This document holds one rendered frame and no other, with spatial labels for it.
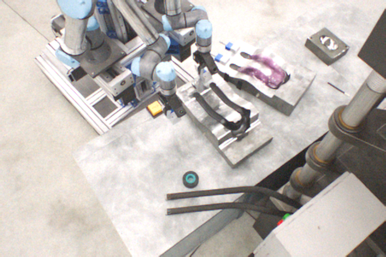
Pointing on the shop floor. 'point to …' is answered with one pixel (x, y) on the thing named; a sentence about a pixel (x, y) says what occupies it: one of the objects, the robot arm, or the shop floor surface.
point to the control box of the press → (326, 222)
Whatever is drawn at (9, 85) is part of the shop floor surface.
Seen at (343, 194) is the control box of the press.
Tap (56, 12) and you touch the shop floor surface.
